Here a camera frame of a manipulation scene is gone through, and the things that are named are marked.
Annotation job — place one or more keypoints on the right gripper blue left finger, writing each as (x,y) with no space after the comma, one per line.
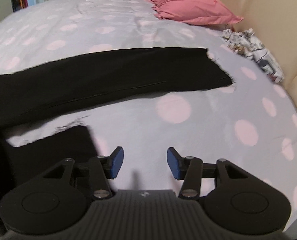
(101,170)

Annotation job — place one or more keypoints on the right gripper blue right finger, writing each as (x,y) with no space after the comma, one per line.
(187,169)

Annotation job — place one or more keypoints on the black jeans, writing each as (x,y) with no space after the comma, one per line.
(88,80)

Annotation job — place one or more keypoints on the grey pink-dotted bed sheet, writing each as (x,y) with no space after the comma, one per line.
(252,122)

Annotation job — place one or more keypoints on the black white patterned cloth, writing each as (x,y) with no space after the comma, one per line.
(248,45)

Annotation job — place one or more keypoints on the pink pillow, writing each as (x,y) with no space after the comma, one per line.
(195,12)

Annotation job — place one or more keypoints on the beige padded headboard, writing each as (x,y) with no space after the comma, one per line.
(275,24)

